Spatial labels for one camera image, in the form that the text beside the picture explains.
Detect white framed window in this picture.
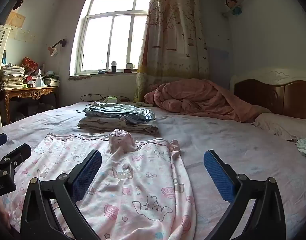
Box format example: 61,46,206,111
69,0,151,77

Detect stack of books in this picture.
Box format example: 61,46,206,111
43,74,61,87

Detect doll wall decoration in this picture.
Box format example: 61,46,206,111
225,0,243,16

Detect wooden bed headboard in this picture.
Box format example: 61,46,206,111
229,67,306,120

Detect floral curtain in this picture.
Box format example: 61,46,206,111
133,0,210,103

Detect pink wall lamp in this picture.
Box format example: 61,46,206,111
48,39,67,57

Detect pink quilt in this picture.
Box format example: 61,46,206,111
144,78,272,123

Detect wall certificate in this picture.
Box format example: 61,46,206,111
6,12,26,28

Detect pink printed pants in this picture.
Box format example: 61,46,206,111
4,129,196,240

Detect carved wooden desk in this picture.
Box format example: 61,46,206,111
0,86,59,125

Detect light blue folded garment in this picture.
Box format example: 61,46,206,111
76,101,156,124

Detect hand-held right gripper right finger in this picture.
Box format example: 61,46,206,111
203,149,286,240

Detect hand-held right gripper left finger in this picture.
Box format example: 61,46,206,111
20,149,103,240

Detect black cable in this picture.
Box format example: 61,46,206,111
80,94,130,103

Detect pale pink pillow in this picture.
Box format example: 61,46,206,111
251,112,306,143

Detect stack of papers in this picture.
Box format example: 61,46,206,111
0,64,26,90

